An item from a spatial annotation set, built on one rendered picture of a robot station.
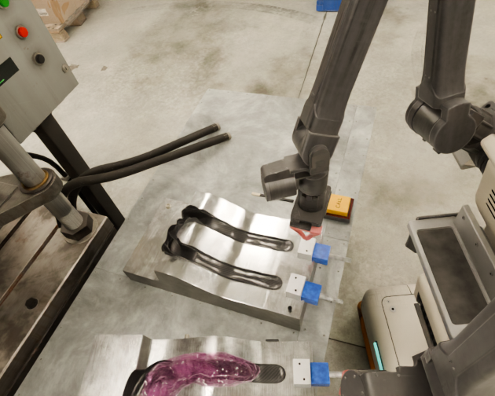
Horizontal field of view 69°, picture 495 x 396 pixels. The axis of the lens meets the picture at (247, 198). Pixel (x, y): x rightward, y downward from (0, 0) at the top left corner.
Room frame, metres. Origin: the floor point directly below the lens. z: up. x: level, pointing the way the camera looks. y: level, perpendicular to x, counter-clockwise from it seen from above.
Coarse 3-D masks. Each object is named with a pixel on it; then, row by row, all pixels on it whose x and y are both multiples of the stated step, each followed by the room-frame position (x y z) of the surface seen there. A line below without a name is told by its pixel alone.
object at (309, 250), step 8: (304, 240) 0.46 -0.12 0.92; (312, 240) 0.46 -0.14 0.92; (304, 248) 0.44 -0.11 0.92; (312, 248) 0.43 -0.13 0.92; (320, 248) 0.44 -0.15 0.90; (328, 248) 0.43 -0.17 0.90; (304, 256) 0.42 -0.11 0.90; (312, 256) 0.42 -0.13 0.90; (320, 256) 0.41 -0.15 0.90; (328, 256) 0.41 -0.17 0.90; (336, 256) 0.41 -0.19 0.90
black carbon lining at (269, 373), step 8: (160, 360) 0.26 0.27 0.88; (264, 368) 0.20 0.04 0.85; (272, 368) 0.20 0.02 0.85; (280, 368) 0.19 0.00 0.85; (136, 376) 0.23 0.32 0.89; (144, 376) 0.23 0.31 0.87; (256, 376) 0.19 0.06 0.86; (264, 376) 0.18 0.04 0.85; (272, 376) 0.18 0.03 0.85; (280, 376) 0.18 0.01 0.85; (128, 384) 0.21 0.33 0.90; (136, 384) 0.22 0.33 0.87; (128, 392) 0.20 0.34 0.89; (136, 392) 0.20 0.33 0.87
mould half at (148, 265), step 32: (160, 224) 0.65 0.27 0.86; (192, 224) 0.57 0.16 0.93; (256, 224) 0.56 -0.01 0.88; (288, 224) 0.54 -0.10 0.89; (160, 256) 0.54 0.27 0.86; (224, 256) 0.48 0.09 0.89; (256, 256) 0.46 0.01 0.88; (288, 256) 0.44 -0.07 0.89; (160, 288) 0.47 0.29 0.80; (192, 288) 0.41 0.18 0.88; (224, 288) 0.39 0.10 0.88; (256, 288) 0.37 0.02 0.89; (288, 320) 0.29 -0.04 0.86
